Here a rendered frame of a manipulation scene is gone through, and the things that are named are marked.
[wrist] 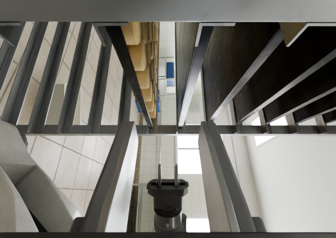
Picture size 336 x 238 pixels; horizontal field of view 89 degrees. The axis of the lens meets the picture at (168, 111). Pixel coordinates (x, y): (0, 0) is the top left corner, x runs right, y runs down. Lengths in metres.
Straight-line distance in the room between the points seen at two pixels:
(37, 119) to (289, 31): 0.67
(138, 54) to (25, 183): 0.33
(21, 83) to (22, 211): 0.53
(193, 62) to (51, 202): 0.35
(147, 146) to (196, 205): 1.88
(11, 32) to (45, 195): 0.29
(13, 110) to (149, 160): 4.17
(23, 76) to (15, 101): 0.10
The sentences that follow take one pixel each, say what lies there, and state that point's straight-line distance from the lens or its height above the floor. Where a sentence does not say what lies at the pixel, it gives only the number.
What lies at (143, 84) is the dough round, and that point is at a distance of 0.32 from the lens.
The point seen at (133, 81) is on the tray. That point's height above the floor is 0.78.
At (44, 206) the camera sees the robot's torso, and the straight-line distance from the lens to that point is 0.43.
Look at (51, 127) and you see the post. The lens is 0.66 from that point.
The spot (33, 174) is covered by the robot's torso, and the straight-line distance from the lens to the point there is 0.45.
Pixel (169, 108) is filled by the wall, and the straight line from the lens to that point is 5.20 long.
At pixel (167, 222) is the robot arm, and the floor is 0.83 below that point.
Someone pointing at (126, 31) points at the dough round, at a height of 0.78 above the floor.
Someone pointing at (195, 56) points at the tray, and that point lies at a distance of 0.22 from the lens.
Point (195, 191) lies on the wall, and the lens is 4.69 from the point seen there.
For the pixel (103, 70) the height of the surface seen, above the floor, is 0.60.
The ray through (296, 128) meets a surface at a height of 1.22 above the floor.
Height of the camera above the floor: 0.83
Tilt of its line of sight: level
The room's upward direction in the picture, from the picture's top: 90 degrees clockwise
